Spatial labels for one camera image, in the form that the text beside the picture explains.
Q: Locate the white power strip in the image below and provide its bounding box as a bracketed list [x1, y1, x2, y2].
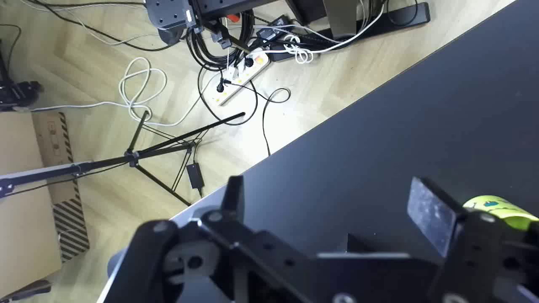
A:
[215, 45, 272, 106]

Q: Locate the black clamp foot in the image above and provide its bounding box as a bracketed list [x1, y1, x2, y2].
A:
[0, 49, 45, 113]

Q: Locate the thin black looped cable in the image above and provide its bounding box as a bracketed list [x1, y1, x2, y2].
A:
[195, 66, 292, 158]

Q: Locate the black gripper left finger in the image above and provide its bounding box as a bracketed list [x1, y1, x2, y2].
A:
[129, 173, 316, 303]

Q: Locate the long white cable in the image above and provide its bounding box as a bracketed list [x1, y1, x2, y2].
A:
[15, 55, 222, 131]

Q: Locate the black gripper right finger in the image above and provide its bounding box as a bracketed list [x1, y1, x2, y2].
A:
[405, 175, 539, 303]

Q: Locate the white coiled plug cable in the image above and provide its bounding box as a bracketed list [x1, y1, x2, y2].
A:
[260, 0, 390, 66]

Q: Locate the black tripod stand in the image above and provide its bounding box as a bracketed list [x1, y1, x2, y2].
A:
[0, 109, 247, 209]

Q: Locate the black flat stand base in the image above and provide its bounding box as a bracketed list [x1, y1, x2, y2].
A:
[284, 0, 432, 42]

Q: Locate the black cable bundle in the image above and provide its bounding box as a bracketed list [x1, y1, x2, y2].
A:
[183, 10, 257, 74]

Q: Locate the thin black floor cable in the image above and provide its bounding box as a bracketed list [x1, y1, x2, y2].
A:
[25, 0, 169, 55]

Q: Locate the small black power adapter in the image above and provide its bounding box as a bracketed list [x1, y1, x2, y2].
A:
[185, 160, 205, 199]

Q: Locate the dark grey equipment housing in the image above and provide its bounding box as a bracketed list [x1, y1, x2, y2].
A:
[143, 0, 198, 47]

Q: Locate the brown cardboard box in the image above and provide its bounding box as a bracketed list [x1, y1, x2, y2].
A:
[0, 109, 92, 300]

